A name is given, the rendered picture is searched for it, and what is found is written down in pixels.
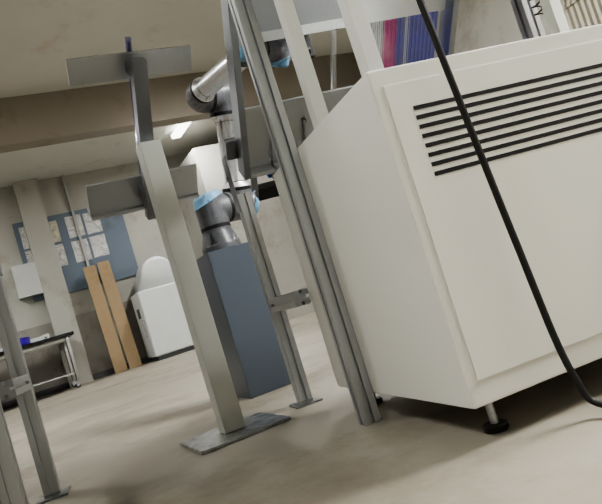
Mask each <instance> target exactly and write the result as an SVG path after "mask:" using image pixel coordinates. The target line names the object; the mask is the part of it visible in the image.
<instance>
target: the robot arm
mask: <svg viewBox="0 0 602 504"><path fill-rule="evenodd" d="M304 38H305V41H306V44H307V47H308V50H309V54H310V57H311V59H313V58H314V57H315V52H314V48H313V45H312V42H311V39H310V36H309V34H306V35H304ZM264 44H265V47H266V50H267V54H268V57H269V60H270V63H271V66H272V67H275V68H286V67H288V66H289V60H290V56H291V54H290V51H289V48H288V45H287V42H286V39H285V38H283V39H278V40H272V41H267V42H264ZM239 51H240V61H241V72H242V71H243V70H244V69H246V68H247V67H248V64H247V61H246V58H245V54H244V51H243V48H242V46H239ZM186 100H187V103H188V104H189V106H190V107H191V108H192V109H193V110H194V111H196V112H199V113H210V118H211V120H213V121H214V122H215V124H216V131H217V137H218V143H219V149H220V155H221V162H222V159H223V157H224V156H225V157H226V155H225V147H224V139H228V138H233V137H235V133H234V124H233V115H232V105H231V96H230V86H229V77H228V67H227V58H226V56H225V57H223V58H222V59H221V60H220V61H219V62H218V63H217V64H216V65H214V66H213V67H212V68H211V69H210V70H209V71H208V72H207V73H205V74H204V75H203V76H202V77H198V78H196V79H194V80H193V81H192V82H191V83H190V84H189V86H188V88H187V90H186ZM227 163H228V167H229V170H230V173H231V176H232V180H233V183H234V186H235V189H236V193H237V194H241V193H242V194H244V193H245V192H250V195H251V198H252V201H253V204H254V208H255V211H256V214H257V212H258V210H259V206H260V201H259V200H258V198H257V197H256V195H255V191H253V192H252V190H251V184H250V183H249V182H248V181H247V180H245V179H244V178H243V176H242V175H241V174H240V172H239V171H238V162H237V159H233V160H229V161H227ZM222 168H223V174H224V180H225V185H224V186H223V188H222V192H223V193H221V191H220V189H216V190H213V191H210V192H207V193H205V194H202V195H200V196H199V198H195V199H194V200H193V206H194V212H195V213H196V217H197V220H198V223H199V227H200V230H201V233H202V253H203V255H205V254H206V253H208V252H211V251H215V250H219V249H223V248H227V247H231V246H234V245H238V244H241V241H240V239H239V238H238V236H237V235H236V233H235V232H234V230H233V229H232V227H231V224H230V222H233V221H239V220H241V217H240V214H238V213H237V210H236V207H235V203H234V200H233V197H232V194H231V190H230V187H229V184H228V182H227V181H226V174H225V171H224V167H223V164H222Z"/></svg>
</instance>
